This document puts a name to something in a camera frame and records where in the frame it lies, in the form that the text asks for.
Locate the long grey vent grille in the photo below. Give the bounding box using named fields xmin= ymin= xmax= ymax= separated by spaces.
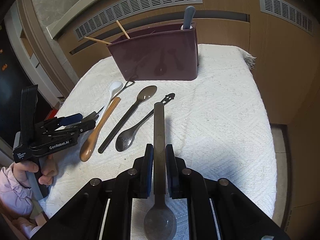
xmin=73 ymin=0 xmax=203 ymax=41

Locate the white plastic spoon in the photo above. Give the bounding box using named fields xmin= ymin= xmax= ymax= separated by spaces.
xmin=95 ymin=81 xmax=123 ymax=125

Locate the person's left hand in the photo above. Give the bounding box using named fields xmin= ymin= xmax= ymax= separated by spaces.
xmin=12 ymin=155 xmax=57 ymax=187

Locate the brown wooden spoon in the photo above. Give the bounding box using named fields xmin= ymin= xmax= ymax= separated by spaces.
xmin=79 ymin=97 xmax=120 ymax=162

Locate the steel spoon with cutout handle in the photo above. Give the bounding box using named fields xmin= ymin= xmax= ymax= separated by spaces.
xmin=115 ymin=93 xmax=176 ymax=152

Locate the blue-grey handled utensil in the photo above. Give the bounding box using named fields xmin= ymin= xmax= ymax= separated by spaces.
xmin=181 ymin=5 xmax=196 ymax=30

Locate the maroon plastic utensil holder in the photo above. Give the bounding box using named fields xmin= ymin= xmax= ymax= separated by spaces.
xmin=107 ymin=22 xmax=199 ymax=81

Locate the right grey vent grille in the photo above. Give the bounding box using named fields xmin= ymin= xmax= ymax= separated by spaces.
xmin=259 ymin=0 xmax=314 ymax=35

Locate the white woven table cloth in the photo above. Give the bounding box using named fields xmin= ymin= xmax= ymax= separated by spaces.
xmin=33 ymin=44 xmax=285 ymax=239

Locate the grey flat-handled spoon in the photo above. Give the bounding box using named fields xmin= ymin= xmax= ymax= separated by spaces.
xmin=144 ymin=102 xmax=177 ymax=239

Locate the wooden kitchen counter cabinet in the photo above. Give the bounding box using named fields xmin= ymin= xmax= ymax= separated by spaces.
xmin=57 ymin=0 xmax=319 ymax=239

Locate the dark flat-handled spoon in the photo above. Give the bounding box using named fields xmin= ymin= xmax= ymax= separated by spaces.
xmin=98 ymin=85 xmax=157 ymax=154

